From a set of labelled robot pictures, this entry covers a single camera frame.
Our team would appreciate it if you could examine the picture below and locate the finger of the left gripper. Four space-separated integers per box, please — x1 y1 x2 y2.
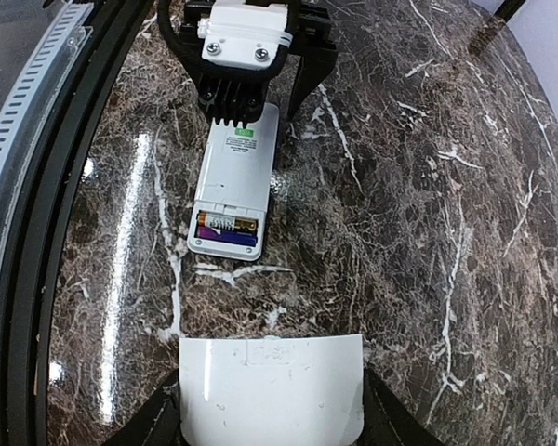
287 50 338 120

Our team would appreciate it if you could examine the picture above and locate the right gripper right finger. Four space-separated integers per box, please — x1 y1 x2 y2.
362 369 440 446

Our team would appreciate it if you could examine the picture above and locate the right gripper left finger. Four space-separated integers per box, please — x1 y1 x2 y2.
104 371 180 446

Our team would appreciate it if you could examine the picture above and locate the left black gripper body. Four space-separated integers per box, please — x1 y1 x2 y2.
183 0 340 59

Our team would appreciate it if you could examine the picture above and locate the white battery cover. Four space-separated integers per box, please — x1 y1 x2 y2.
179 334 364 446

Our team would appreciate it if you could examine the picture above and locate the white remote control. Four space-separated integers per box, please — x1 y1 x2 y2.
187 103 280 261

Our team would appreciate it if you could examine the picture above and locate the gold black battery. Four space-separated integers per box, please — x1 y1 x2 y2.
197 212 258 233

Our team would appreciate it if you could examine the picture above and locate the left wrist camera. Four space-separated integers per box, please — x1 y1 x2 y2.
180 0 293 129

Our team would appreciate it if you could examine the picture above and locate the black front rail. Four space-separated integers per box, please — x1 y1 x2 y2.
0 1 153 445

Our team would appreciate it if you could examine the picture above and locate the right black frame post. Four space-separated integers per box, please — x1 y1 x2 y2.
467 0 525 55

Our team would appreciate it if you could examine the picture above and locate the white slotted cable duct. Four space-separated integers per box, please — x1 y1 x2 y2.
0 2 92 205

